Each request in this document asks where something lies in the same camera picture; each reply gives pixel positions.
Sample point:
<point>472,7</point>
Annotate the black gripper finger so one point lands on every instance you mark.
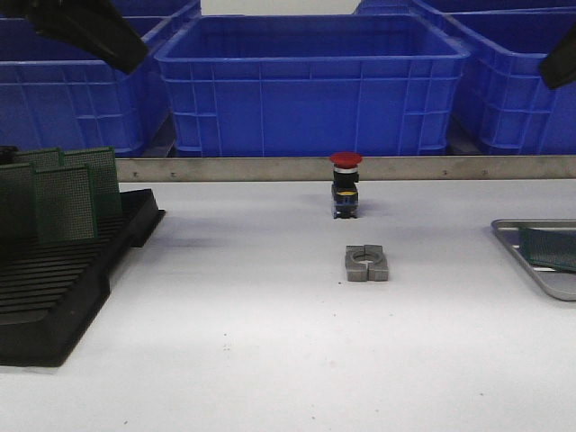
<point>63,21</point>
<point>111,37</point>
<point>558,68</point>

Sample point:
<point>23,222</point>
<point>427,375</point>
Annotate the red emergency stop button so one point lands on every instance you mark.
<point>345,195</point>

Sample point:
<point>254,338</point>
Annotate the green perforated circuit board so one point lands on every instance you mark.
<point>64,204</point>
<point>548,248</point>
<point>45,158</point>
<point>18,215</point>
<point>103,173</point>

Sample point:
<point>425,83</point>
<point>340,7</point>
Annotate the silver metal tray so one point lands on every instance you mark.
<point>555,283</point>

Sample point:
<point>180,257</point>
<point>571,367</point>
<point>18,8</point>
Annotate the grey metal shaft clamp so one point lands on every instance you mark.
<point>366,263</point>

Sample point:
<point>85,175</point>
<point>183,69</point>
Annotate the blue plastic crate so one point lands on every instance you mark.
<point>307,86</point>
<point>56,95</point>
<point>501,101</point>

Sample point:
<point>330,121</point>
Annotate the black slotted board rack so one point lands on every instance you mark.
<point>51,293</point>

